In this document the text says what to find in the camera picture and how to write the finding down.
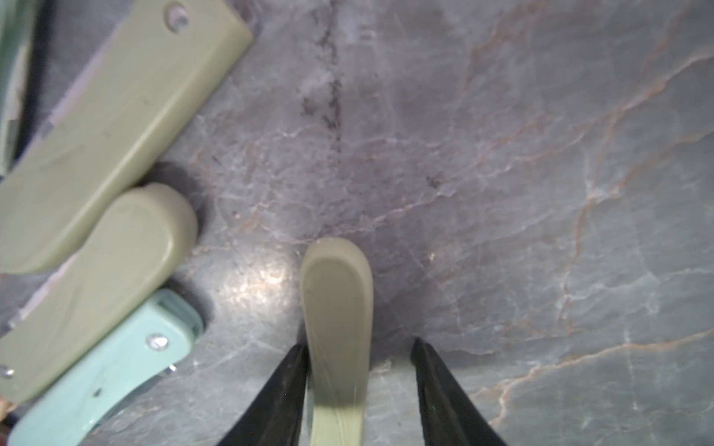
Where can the mint knife middle right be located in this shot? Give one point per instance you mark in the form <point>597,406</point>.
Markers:
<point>18,22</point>

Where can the mint knife bottom of pile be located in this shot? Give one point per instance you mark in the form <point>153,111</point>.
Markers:
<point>160,333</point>

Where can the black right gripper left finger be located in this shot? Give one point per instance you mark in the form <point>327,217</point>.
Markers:
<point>275,416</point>

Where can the olive knife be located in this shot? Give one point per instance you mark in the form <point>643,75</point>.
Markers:
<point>337,298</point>
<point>137,244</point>
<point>149,78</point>

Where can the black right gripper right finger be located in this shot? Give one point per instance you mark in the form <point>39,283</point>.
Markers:
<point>448,416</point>

